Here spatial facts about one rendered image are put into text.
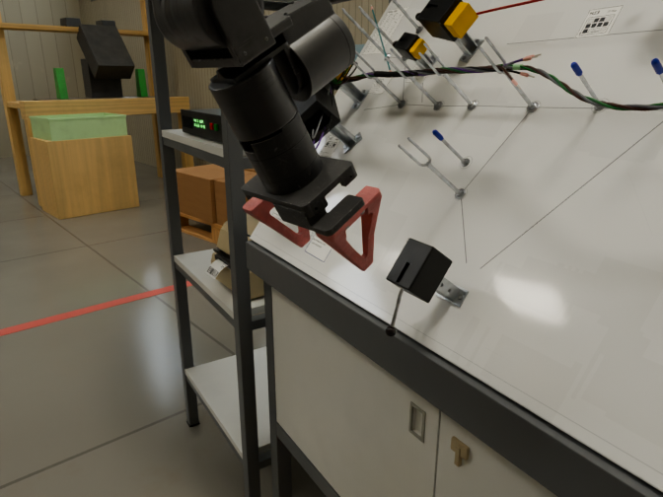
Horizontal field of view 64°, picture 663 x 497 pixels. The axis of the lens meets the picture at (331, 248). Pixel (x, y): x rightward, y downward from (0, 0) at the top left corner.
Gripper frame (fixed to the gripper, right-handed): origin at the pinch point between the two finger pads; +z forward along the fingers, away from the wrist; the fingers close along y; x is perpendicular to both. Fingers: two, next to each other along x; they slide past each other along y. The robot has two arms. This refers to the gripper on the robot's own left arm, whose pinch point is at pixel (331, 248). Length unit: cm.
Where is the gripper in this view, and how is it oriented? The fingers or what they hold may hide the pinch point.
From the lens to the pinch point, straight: 53.4
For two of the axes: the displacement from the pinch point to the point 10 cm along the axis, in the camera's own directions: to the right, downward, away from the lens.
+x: -6.6, 6.4, -3.8
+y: -6.5, -2.4, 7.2
